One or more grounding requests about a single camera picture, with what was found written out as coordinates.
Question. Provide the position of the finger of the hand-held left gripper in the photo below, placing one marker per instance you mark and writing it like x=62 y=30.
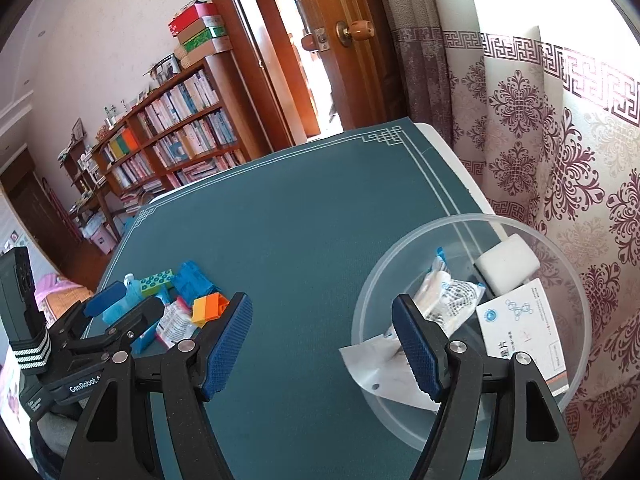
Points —
x=102 y=300
x=142 y=315

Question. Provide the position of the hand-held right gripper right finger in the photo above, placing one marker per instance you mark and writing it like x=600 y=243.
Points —
x=415 y=345

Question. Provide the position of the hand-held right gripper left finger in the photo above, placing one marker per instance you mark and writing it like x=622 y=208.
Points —
x=230 y=345

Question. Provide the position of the small white red packet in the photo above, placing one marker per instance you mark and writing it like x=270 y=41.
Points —
x=175 y=325

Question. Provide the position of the green toy brick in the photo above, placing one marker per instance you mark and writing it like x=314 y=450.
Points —
x=156 y=282

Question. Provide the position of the orange and yellow toy brick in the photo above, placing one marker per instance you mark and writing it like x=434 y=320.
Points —
x=210 y=307

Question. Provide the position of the blue crinkly packet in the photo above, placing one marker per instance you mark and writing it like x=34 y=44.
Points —
x=195 y=282

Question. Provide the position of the clear plastic bowl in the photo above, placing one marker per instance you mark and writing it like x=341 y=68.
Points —
x=560 y=280

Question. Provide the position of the printed clear plastic packet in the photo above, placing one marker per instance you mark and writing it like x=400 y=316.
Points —
x=450 y=300

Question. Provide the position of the pink storage box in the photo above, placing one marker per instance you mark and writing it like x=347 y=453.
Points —
x=100 y=235

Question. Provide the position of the white printed leaflet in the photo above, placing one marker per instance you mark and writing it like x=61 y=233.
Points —
x=520 y=325

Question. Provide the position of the small wooden side shelf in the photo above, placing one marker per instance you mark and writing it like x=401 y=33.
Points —
x=82 y=185

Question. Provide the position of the white foam block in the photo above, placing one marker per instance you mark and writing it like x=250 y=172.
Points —
x=507 y=262

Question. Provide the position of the teal table mat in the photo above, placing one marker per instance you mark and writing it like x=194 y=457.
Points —
x=300 y=220

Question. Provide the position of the wooden bookshelf with books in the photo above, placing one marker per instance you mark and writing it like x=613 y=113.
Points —
x=185 y=125

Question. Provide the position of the white patterned curtain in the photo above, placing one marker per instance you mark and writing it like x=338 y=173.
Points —
x=550 y=150

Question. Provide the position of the green box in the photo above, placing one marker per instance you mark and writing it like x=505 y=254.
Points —
x=205 y=42

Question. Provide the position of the mauve curtain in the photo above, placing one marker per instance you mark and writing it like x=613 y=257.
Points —
x=410 y=50

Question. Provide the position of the red box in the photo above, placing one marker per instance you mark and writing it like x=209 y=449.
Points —
x=192 y=15

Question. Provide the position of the metal door latch knob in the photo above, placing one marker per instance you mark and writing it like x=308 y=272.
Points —
x=315 y=40

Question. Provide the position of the round wooden door knob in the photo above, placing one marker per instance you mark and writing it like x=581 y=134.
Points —
x=361 y=30

